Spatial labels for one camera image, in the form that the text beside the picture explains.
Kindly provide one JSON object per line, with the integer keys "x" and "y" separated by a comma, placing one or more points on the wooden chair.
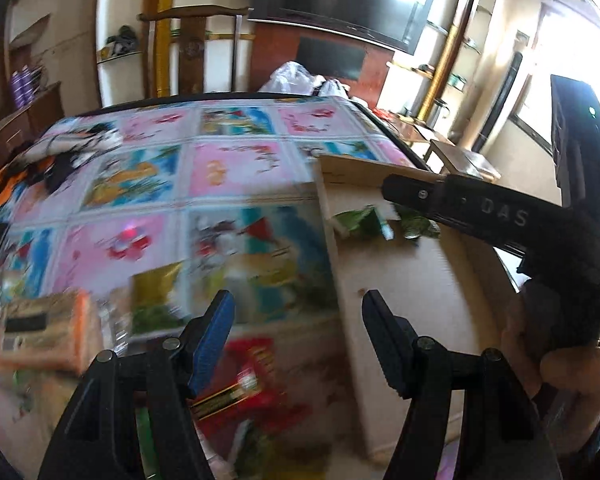
{"x": 195, "y": 45}

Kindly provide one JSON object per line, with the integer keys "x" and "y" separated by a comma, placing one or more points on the dark wall panel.
{"x": 330, "y": 57}

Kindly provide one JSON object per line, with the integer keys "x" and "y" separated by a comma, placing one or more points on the cardboard box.
{"x": 405, "y": 285}

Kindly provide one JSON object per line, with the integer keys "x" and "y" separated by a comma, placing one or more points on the red snack packet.
{"x": 245, "y": 380}

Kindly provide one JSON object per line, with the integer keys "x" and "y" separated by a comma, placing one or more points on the patterned cloth pile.
{"x": 45, "y": 160}

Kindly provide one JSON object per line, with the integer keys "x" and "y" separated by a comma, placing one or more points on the person's right hand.
{"x": 570, "y": 375}

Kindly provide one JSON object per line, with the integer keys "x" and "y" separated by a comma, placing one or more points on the wooden cabinet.
{"x": 25, "y": 120}

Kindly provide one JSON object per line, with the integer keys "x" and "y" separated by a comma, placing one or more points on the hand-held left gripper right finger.
{"x": 390, "y": 350}

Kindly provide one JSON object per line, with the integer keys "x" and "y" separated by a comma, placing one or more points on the shoes on shelf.
{"x": 121, "y": 40}

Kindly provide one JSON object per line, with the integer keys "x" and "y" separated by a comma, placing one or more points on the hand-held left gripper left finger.
{"x": 215, "y": 340}

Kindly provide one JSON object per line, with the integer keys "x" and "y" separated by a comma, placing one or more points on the orange snack packet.
{"x": 40, "y": 330}

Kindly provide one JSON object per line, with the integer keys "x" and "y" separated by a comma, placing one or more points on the metal kettle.
{"x": 437, "y": 112}

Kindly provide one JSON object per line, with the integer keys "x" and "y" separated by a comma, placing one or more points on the yellow green snack packet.
{"x": 155, "y": 285}

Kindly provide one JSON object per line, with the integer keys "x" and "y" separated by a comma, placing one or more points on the white plastic bag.
{"x": 290, "y": 77}

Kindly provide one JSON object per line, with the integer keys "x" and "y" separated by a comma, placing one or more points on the small wooden table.
{"x": 460, "y": 157}

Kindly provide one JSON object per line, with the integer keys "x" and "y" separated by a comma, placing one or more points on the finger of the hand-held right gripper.
{"x": 415, "y": 195}

